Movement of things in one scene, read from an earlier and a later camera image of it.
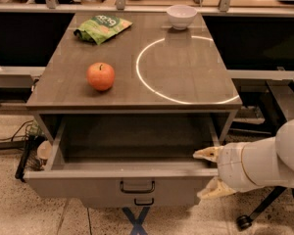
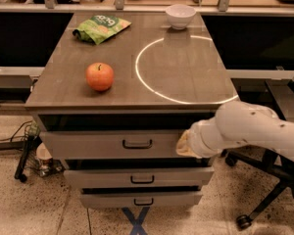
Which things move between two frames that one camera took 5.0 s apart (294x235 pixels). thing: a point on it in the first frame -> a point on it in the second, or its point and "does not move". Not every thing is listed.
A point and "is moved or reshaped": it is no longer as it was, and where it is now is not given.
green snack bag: x=101 y=27 does not move
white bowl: x=181 y=16 does not move
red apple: x=100 y=75 does not move
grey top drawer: x=122 y=162 is moved or reshaped
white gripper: x=231 y=166 -> x=197 y=140
